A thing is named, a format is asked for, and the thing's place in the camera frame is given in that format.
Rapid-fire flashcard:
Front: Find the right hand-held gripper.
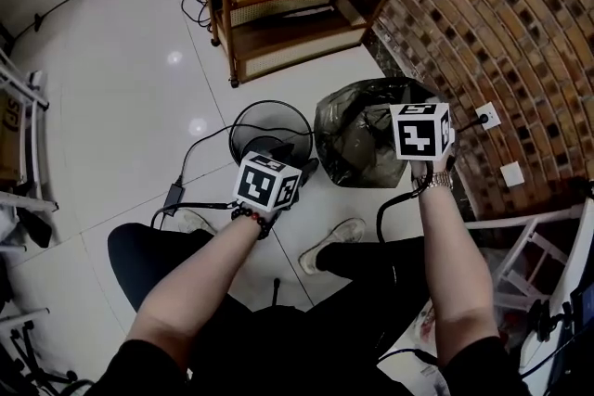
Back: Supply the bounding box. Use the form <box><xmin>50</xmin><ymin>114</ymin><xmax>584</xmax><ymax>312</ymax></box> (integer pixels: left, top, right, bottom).
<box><xmin>388</xmin><ymin>96</ymin><xmax>458</xmax><ymax>163</ymax></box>

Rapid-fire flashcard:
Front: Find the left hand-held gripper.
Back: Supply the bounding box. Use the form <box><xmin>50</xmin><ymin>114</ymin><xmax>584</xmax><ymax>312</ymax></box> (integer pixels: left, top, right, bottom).
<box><xmin>231</xmin><ymin>142</ymin><xmax>321</xmax><ymax>214</ymax></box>

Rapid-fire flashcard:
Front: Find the black trash bag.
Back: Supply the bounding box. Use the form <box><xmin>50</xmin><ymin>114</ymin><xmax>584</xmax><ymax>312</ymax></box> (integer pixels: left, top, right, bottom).
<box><xmin>313</xmin><ymin>76</ymin><xmax>461</xmax><ymax>189</ymax></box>

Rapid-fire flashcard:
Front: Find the black mesh wastebasket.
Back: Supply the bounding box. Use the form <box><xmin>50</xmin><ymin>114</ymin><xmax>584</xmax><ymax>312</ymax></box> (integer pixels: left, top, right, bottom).
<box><xmin>227</xmin><ymin>99</ymin><xmax>314</xmax><ymax>169</ymax></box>

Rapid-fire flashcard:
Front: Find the person's right forearm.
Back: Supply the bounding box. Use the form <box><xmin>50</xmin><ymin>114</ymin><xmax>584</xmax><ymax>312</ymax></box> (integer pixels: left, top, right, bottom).
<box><xmin>410</xmin><ymin>158</ymin><xmax>501</xmax><ymax>370</ymax></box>

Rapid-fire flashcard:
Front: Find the person's left forearm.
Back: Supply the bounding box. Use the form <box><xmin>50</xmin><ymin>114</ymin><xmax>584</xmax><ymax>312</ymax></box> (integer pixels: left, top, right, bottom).
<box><xmin>124</xmin><ymin>209</ymin><xmax>274</xmax><ymax>370</ymax></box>

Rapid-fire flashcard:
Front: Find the metal wristwatch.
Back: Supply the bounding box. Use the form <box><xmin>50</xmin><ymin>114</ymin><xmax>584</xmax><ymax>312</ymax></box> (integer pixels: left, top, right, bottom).
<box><xmin>423</xmin><ymin>170</ymin><xmax>455</xmax><ymax>192</ymax></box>

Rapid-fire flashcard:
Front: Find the person's right white shoe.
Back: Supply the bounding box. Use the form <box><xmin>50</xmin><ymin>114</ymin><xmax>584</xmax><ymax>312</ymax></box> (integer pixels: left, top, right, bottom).
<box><xmin>297</xmin><ymin>217</ymin><xmax>368</xmax><ymax>276</ymax></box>

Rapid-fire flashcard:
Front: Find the person's white shoe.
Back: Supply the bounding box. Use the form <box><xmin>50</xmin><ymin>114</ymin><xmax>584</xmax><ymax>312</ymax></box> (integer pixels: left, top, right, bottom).
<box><xmin>177</xmin><ymin>208</ymin><xmax>218</xmax><ymax>236</ymax></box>
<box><xmin>297</xmin><ymin>217</ymin><xmax>368</xmax><ymax>276</ymax></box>

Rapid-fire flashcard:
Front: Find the person's right leg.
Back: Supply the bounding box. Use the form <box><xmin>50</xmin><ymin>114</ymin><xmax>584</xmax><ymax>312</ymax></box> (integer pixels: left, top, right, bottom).
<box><xmin>315</xmin><ymin>235</ymin><xmax>442</xmax><ymax>361</ymax></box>

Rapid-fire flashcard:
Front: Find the person's leg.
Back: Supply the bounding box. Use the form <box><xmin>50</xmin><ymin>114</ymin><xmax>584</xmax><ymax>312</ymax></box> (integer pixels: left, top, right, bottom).
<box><xmin>315</xmin><ymin>235</ymin><xmax>442</xmax><ymax>361</ymax></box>
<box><xmin>107</xmin><ymin>222</ymin><xmax>261</xmax><ymax>326</ymax></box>

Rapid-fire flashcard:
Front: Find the person's left white shoe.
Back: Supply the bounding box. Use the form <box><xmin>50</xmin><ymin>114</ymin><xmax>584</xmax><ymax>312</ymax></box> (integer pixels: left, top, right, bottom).
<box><xmin>177</xmin><ymin>208</ymin><xmax>218</xmax><ymax>236</ymax></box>

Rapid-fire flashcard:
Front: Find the black power adapter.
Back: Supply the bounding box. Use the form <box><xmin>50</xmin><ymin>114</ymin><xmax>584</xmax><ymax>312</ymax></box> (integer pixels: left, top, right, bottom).
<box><xmin>163</xmin><ymin>182</ymin><xmax>187</xmax><ymax>207</ymax></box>

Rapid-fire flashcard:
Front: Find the person's left leg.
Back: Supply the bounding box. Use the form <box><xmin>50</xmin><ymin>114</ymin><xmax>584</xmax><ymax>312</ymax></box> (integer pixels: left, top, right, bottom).
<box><xmin>107</xmin><ymin>222</ymin><xmax>261</xmax><ymax>326</ymax></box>

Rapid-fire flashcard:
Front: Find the person's black shirt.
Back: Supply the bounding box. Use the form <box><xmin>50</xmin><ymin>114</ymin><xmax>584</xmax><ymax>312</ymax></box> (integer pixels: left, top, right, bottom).
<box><xmin>85</xmin><ymin>291</ymin><xmax>533</xmax><ymax>396</ymax></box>

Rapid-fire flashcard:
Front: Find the black laptop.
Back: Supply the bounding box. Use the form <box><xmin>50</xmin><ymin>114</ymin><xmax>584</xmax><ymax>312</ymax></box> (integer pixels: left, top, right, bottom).
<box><xmin>546</xmin><ymin>276</ymin><xmax>594</xmax><ymax>396</ymax></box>

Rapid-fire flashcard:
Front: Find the white metal rack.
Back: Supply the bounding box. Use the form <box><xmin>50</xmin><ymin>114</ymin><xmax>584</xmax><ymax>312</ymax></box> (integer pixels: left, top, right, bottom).
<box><xmin>0</xmin><ymin>45</ymin><xmax>60</xmax><ymax>257</ymax></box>

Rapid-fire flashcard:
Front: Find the cardboard box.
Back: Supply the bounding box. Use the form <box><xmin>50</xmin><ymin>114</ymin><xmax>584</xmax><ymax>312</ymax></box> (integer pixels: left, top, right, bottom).
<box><xmin>0</xmin><ymin>88</ymin><xmax>28</xmax><ymax>185</ymax></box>

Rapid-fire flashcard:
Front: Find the black tripod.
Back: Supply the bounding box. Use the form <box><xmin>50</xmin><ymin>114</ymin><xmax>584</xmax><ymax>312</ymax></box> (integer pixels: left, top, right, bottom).
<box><xmin>0</xmin><ymin>307</ymin><xmax>95</xmax><ymax>396</ymax></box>

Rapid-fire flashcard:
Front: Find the black plug with cable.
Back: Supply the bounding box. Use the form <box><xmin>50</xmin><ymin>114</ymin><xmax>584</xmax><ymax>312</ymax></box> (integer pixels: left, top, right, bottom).
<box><xmin>452</xmin><ymin>112</ymin><xmax>491</xmax><ymax>134</ymax></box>

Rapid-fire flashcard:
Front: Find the right hand-held gripper cable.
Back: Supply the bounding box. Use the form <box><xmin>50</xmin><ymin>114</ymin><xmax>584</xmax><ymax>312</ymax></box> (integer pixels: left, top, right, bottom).
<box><xmin>375</xmin><ymin>161</ymin><xmax>436</xmax><ymax>246</ymax></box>

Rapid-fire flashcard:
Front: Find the hand-held gripper cable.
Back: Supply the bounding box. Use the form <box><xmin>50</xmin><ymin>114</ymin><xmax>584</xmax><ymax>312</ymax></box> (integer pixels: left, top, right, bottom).
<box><xmin>375</xmin><ymin>161</ymin><xmax>436</xmax><ymax>246</ymax></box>
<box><xmin>148</xmin><ymin>198</ymin><xmax>239</xmax><ymax>231</ymax></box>

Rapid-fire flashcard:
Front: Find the dark bead bracelet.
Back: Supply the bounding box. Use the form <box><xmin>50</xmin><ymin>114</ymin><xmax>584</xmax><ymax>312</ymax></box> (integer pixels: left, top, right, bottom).
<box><xmin>230</xmin><ymin>205</ymin><xmax>272</xmax><ymax>241</ymax></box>

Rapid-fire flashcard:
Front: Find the white wall socket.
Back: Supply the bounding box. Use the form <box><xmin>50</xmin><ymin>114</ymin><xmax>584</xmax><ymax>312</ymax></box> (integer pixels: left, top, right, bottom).
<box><xmin>474</xmin><ymin>102</ymin><xmax>503</xmax><ymax>132</ymax></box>

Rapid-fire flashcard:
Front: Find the white wall switch plate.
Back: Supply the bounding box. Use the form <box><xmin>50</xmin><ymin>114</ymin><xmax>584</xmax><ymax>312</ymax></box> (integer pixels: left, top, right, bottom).
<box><xmin>499</xmin><ymin>160</ymin><xmax>526</xmax><ymax>189</ymax></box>

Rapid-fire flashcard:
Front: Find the black adapter cable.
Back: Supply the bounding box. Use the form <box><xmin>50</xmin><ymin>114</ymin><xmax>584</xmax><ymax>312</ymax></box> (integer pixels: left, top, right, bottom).
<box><xmin>175</xmin><ymin>124</ymin><xmax>315</xmax><ymax>186</ymax></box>

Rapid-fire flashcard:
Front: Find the left hand-held gripper cable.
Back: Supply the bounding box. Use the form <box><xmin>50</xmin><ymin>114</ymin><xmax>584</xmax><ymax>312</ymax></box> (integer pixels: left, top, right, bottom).
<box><xmin>148</xmin><ymin>198</ymin><xmax>239</xmax><ymax>231</ymax></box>

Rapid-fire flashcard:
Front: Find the white wooden frame rack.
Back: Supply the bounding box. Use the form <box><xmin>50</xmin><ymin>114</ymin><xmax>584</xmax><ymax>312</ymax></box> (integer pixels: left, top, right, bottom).
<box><xmin>463</xmin><ymin>202</ymin><xmax>587</xmax><ymax>313</ymax></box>

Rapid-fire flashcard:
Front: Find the bundle of black cables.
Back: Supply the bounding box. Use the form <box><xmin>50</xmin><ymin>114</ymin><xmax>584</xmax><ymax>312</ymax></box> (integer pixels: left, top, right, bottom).
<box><xmin>179</xmin><ymin>0</ymin><xmax>215</xmax><ymax>30</ymax></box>

